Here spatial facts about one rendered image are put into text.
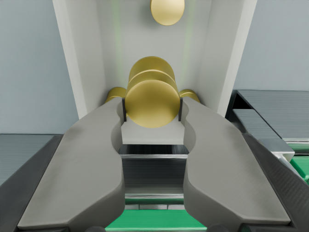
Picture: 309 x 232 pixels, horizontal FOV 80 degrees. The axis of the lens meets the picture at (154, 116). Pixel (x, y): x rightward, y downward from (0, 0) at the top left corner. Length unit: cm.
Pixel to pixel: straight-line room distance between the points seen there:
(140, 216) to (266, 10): 31
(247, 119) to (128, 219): 19
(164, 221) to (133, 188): 6
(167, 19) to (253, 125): 15
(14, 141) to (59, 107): 10
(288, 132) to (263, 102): 7
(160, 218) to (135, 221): 3
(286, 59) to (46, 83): 37
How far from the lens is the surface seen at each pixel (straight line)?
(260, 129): 24
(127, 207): 28
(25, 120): 40
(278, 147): 21
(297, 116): 29
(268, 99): 32
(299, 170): 24
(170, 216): 27
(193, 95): 27
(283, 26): 33
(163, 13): 21
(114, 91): 27
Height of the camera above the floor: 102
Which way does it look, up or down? 57 degrees down
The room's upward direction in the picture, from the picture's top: 178 degrees clockwise
